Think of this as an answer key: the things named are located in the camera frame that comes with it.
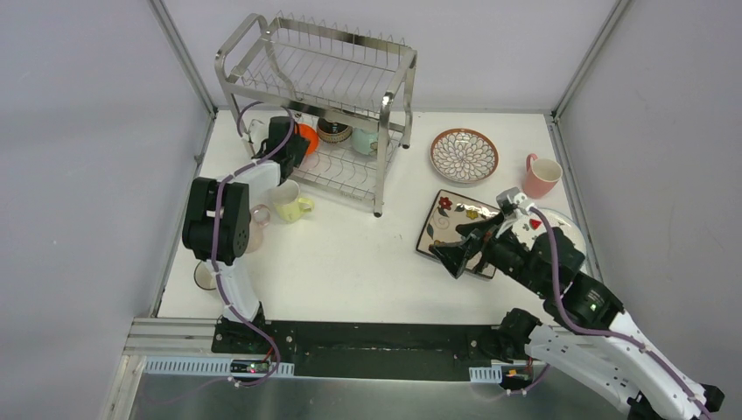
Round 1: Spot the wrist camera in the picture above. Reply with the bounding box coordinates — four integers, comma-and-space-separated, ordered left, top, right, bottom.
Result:
246, 119, 269, 146
496, 187, 530, 217

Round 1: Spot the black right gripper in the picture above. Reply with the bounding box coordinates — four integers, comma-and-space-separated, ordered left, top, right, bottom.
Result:
427, 210, 549, 298

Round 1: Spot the square flower pattern plate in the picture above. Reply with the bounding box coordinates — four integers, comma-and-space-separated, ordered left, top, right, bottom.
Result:
415, 189, 500, 260

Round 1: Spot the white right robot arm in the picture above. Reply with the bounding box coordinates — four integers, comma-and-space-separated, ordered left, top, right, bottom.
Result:
430, 208, 725, 419

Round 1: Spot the round floral pattern plate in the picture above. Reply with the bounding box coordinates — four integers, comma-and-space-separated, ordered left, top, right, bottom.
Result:
430, 128, 500, 184

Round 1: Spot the watermelon pattern round plate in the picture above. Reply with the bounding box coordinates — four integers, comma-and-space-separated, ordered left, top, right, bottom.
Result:
511, 208, 586, 254

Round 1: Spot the brown patterned ceramic bowl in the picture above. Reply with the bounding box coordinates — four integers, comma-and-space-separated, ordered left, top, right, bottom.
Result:
316, 118, 353, 144

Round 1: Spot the pink ceramic mug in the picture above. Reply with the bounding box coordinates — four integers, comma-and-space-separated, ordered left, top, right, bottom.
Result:
522, 153, 564, 199

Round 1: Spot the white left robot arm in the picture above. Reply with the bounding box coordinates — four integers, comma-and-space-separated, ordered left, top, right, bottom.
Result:
182, 115, 309, 354

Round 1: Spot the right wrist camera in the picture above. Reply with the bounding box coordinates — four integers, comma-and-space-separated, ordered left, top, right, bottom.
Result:
496, 187, 530, 217

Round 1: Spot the stainless steel dish rack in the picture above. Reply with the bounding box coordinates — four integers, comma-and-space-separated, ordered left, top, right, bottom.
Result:
214, 13, 418, 217

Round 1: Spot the small clear glass cup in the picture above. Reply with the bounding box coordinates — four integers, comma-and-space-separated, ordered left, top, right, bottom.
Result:
192, 261, 217, 291

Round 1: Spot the pale yellow ceramic mug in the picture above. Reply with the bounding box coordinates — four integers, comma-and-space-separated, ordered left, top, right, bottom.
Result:
269, 179, 315, 223

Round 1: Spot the orange plastic bowl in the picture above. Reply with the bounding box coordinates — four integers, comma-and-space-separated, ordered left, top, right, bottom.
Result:
297, 123, 320, 157

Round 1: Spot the mint green ceramic bowl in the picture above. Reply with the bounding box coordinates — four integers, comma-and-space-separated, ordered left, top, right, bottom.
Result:
350, 128, 378, 157

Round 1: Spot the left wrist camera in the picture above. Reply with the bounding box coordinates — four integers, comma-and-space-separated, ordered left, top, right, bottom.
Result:
246, 119, 269, 146

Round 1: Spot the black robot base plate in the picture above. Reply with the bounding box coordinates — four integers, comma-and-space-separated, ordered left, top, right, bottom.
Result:
212, 318, 525, 382

